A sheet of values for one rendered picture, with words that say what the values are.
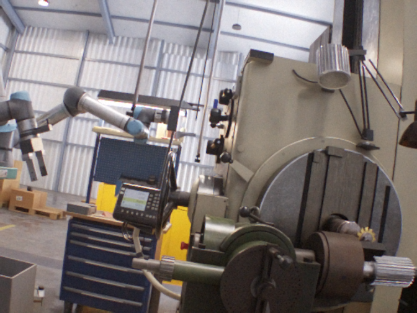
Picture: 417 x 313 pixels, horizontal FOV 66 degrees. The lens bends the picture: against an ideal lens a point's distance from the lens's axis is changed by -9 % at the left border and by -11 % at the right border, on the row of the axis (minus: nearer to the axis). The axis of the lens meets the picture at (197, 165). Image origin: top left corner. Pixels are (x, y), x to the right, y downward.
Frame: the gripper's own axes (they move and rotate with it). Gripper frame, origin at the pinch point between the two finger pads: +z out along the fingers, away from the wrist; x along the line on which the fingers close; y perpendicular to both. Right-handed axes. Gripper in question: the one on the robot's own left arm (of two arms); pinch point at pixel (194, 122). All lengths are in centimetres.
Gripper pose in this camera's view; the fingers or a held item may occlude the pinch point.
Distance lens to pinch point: 185.3
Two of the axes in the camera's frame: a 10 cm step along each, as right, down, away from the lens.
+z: 9.9, 1.6, 0.3
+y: -0.4, 0.4, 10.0
